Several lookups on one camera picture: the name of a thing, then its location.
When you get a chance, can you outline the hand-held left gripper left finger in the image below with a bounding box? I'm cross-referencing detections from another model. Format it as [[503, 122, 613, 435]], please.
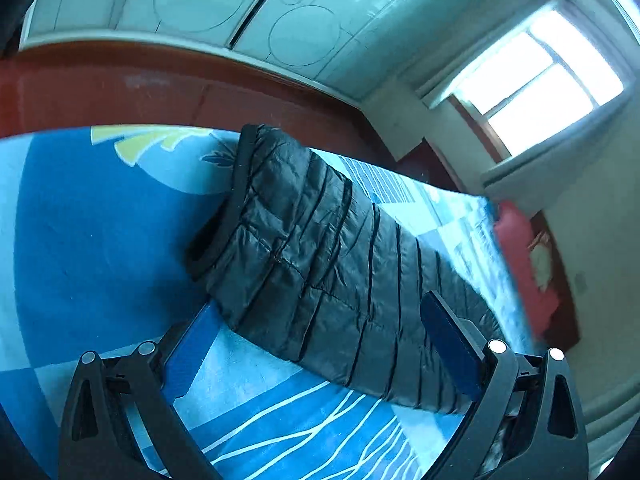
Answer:
[[59, 302, 224, 480]]

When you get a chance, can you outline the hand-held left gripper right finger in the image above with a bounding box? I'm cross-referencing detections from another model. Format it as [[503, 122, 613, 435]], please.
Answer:
[[419, 290, 592, 480]]

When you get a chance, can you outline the black puffer jacket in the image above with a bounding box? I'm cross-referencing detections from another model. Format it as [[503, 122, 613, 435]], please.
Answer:
[[185, 122, 506, 416]]

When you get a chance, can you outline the red pillow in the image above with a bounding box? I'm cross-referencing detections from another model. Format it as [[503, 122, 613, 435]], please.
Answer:
[[492, 200, 561, 338]]

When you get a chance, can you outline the brown wooden headboard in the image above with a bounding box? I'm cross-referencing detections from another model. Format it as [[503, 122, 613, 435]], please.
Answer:
[[530, 210, 582, 346]]

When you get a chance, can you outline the cream patterned pillow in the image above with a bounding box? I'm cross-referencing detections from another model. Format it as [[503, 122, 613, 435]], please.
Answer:
[[530, 232, 553, 291]]

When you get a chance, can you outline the blue leaf printed bedsheet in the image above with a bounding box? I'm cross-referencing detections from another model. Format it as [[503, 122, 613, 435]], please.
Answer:
[[0, 125, 536, 480]]

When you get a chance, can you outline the white curtain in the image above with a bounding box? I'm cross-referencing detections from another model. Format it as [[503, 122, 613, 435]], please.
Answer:
[[400, 0, 571, 108], [480, 147, 640, 201]]

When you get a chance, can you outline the wooden framed window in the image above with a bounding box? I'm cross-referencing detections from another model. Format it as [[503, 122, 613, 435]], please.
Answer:
[[447, 7, 628, 158]]

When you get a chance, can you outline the white wardrobe with circle pattern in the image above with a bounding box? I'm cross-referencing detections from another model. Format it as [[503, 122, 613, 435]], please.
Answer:
[[20, 0, 501, 106]]

